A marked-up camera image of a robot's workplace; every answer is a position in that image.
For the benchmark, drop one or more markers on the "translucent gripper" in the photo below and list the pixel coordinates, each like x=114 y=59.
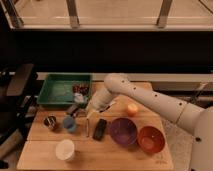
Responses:
x=83 y=112

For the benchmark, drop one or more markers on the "black handled dish brush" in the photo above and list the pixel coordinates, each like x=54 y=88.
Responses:
x=73 y=110

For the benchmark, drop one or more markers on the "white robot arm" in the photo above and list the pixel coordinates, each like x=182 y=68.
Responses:
x=193 y=119

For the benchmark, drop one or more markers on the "blue plastic cup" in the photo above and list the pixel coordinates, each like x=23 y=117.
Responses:
x=69 y=124

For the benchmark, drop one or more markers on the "shiny metal cup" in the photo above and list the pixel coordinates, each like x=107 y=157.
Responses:
x=50 y=122

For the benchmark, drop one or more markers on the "white cup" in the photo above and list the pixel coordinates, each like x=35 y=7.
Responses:
x=65 y=150

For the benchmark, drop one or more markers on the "metal fork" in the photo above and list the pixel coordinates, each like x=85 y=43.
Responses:
x=87 y=127

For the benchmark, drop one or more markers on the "clear plastic piece in tray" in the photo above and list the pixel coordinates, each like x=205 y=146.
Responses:
x=79 y=98

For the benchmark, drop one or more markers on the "black rectangular block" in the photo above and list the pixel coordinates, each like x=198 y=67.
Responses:
x=100 y=130

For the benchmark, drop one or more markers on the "dark red object in tray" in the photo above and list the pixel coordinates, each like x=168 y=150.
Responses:
x=81 y=88

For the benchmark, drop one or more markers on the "green plastic tray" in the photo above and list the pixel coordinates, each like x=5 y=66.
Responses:
x=57 y=90

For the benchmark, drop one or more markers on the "purple bowl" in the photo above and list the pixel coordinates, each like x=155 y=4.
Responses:
x=123 y=131

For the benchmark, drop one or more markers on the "orange round fruit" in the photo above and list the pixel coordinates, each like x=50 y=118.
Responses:
x=132 y=110

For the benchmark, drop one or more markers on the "black chair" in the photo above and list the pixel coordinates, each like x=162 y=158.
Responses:
x=15 y=100

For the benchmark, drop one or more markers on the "orange bowl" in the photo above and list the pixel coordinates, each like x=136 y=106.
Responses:
x=151 y=140

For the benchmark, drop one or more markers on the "wooden handled spatula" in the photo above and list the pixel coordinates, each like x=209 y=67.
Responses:
x=106 y=108

